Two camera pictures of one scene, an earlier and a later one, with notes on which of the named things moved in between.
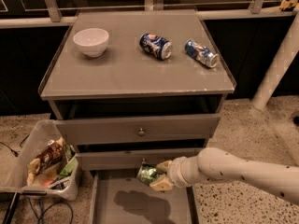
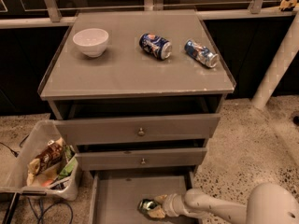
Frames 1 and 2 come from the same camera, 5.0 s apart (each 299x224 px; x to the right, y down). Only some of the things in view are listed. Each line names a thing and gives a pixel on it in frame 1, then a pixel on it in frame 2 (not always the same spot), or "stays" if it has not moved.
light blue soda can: x=202 y=53 stays
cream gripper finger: x=165 y=165 → x=161 y=199
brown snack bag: x=50 y=154 stays
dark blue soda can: x=156 y=45 stays
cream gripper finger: x=162 y=184 → x=157 y=213
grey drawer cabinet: x=134 y=88 stays
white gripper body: x=176 y=172 → x=171 y=205
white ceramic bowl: x=92 y=42 stays
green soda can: x=148 y=175 → x=147 y=204
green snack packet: x=69 y=167 stays
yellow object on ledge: x=288 y=4 stays
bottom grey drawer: x=119 y=197 stays
